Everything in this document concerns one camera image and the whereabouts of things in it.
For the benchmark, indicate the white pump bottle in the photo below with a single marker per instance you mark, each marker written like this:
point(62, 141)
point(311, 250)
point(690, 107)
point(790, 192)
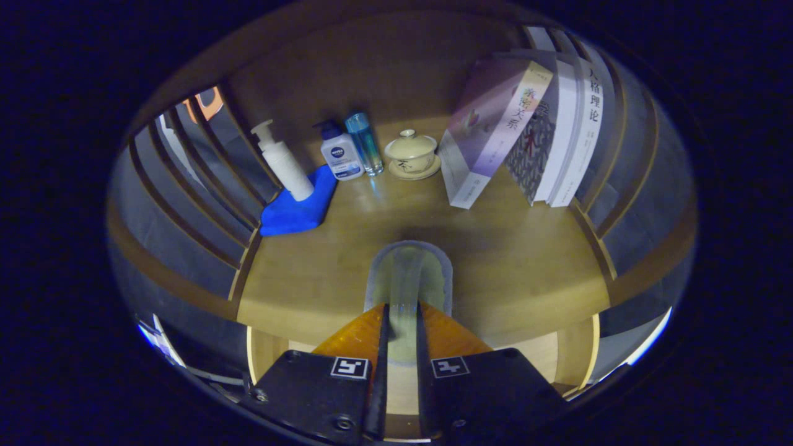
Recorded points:
point(291, 173)

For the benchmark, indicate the blue folded cloth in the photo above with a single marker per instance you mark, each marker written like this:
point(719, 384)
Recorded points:
point(291, 217)

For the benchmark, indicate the slim teal bottle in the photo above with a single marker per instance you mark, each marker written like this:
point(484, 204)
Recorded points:
point(367, 145)

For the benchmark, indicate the wooden countertop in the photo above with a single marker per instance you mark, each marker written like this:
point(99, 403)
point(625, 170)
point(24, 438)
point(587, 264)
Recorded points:
point(526, 266)

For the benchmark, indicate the white book black lettering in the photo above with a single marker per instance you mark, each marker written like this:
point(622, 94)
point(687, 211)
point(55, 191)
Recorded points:
point(582, 136)

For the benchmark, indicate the beige lidded teacup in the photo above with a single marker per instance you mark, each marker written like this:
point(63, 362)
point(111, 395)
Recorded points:
point(411, 155)

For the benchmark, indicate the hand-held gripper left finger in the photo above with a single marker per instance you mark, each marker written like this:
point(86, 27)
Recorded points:
point(378, 396)

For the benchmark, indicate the wooden cabinet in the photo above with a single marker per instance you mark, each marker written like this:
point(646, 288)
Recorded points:
point(372, 68)

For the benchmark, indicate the patterned cover book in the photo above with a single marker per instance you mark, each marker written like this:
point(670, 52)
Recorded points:
point(533, 155)

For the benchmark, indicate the purple and white book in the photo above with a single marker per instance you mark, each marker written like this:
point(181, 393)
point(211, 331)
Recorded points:
point(489, 130)

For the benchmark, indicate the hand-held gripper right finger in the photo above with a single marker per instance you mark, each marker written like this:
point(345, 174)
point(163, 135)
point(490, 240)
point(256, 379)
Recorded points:
point(424, 384)

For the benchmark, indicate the white appliance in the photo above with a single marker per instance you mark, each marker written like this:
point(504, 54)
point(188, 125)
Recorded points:
point(653, 337)

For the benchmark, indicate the white bottle blue cap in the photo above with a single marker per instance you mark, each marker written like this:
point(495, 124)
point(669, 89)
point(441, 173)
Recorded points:
point(341, 158)

